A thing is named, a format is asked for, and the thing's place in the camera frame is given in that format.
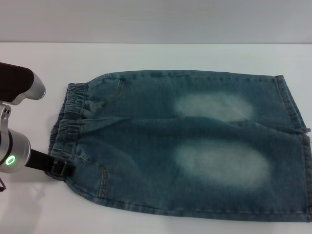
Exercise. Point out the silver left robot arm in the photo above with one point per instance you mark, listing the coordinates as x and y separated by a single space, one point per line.
17 146

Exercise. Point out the blue denim shorts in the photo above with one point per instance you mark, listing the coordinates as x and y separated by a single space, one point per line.
156 146

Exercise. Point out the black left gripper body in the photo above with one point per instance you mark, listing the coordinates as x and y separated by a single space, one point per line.
40 161

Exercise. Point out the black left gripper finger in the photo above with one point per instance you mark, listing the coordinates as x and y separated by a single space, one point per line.
64 168

